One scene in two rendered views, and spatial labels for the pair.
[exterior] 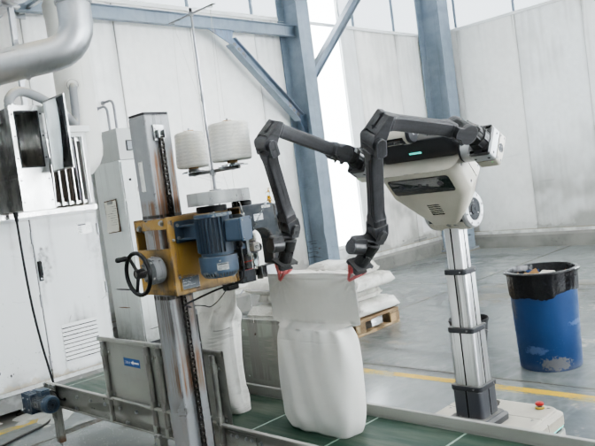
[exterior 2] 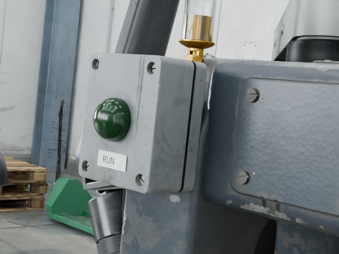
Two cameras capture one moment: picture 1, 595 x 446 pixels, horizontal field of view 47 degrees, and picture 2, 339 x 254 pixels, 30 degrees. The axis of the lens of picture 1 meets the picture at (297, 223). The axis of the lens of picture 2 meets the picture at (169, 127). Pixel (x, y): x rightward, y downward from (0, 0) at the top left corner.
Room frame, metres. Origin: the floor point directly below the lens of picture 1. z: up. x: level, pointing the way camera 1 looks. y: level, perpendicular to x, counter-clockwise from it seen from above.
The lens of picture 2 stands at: (3.58, 0.10, 1.31)
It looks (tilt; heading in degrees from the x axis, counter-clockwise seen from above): 3 degrees down; 180
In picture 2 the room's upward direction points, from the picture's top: 6 degrees clockwise
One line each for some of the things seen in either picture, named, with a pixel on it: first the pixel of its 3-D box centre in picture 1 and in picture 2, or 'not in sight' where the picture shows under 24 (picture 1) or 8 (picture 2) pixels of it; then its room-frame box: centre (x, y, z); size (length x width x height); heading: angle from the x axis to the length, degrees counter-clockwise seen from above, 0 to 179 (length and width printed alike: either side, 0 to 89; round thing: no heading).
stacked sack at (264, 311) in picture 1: (286, 306); not in sight; (6.16, 0.20, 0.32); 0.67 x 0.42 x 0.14; 139
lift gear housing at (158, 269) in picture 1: (153, 270); not in sight; (2.70, 0.59, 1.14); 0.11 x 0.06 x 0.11; 45
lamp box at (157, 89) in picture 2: not in sight; (140, 121); (3.13, 0.08, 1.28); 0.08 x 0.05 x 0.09; 45
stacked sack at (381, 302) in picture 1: (363, 306); not in sight; (6.33, -0.51, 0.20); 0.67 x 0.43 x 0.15; 135
